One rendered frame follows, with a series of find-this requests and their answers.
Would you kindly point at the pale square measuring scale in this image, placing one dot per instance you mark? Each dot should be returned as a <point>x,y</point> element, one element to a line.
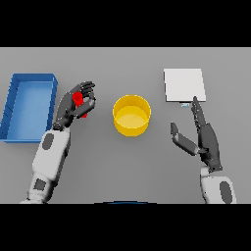
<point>184,85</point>

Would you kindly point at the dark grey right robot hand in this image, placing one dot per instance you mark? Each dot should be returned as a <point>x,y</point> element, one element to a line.
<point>209,140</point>

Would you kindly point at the red beaker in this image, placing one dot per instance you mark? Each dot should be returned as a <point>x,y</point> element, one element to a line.
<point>78,98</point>

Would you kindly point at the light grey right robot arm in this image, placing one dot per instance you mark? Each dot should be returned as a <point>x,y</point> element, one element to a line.
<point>217,189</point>

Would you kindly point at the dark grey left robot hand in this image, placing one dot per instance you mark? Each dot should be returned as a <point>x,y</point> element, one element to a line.
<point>68,108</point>

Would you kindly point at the yellow bowl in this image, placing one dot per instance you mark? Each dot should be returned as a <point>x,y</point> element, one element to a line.
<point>131,115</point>

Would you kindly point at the blue tray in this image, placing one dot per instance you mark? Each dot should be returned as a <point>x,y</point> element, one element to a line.
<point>28,106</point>

